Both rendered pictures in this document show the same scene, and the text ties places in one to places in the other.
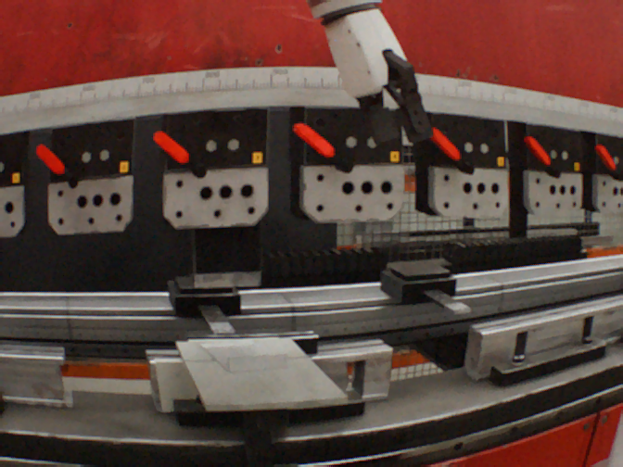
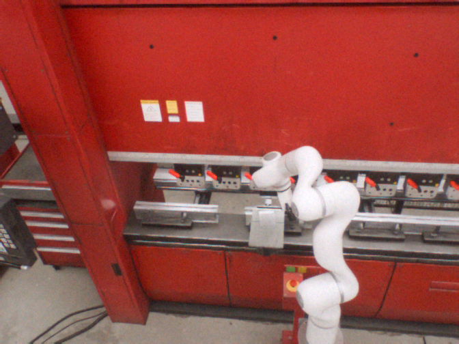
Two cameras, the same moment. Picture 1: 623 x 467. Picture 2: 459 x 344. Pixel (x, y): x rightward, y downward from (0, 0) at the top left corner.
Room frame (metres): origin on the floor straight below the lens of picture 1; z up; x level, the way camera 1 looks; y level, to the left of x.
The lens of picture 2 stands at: (-0.44, -0.44, 2.72)
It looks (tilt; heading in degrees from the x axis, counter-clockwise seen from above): 41 degrees down; 26
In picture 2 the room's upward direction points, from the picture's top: 4 degrees counter-clockwise
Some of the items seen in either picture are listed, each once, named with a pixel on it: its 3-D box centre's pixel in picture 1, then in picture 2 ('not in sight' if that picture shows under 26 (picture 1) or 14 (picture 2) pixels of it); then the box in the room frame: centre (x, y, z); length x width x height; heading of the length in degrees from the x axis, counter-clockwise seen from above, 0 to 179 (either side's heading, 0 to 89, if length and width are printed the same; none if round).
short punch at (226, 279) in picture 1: (226, 254); (268, 191); (1.15, 0.12, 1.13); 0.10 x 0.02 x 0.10; 107
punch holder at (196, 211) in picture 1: (210, 164); (263, 173); (1.14, 0.14, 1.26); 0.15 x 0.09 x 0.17; 107
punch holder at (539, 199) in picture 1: (546, 168); (381, 179); (1.31, -0.43, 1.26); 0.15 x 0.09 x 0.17; 107
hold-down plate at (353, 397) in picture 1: (267, 410); (274, 228); (1.11, 0.06, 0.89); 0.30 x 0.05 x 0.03; 107
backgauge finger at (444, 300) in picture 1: (434, 290); not in sight; (1.41, -0.22, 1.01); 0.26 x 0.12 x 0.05; 17
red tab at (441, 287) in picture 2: not in sight; (444, 287); (1.29, -0.91, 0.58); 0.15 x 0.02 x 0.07; 107
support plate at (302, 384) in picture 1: (252, 372); (267, 228); (1.01, 0.08, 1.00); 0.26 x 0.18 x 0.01; 17
